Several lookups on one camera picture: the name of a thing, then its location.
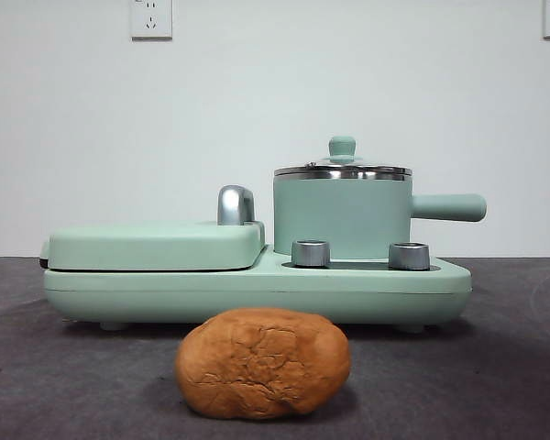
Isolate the glass lid with green knob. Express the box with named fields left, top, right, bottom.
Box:
left=273, top=135, right=413, bottom=177

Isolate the brown potato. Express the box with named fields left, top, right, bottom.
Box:
left=173, top=307, right=352, bottom=420

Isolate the silver control dial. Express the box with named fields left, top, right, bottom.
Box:
left=291, top=239, right=332, bottom=268
left=388, top=241, right=431, bottom=270

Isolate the chrome griddle cover handle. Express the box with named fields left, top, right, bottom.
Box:
left=216, top=184, right=256, bottom=226

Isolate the mint green pot with handle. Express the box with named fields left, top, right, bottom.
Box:
left=272, top=171, right=488, bottom=259

